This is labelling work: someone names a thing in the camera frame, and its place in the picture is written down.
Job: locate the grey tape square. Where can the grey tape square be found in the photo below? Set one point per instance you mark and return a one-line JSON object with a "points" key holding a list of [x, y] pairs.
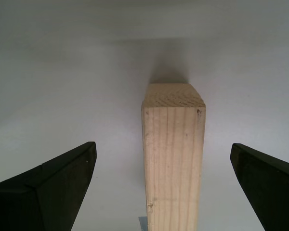
{"points": [[142, 223]]}

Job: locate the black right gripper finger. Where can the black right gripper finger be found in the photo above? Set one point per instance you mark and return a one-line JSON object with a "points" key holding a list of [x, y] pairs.
{"points": [[38, 199], [274, 192]]}

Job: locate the light wooden block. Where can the light wooden block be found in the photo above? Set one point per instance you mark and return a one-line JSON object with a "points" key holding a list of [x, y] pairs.
{"points": [[173, 156]]}

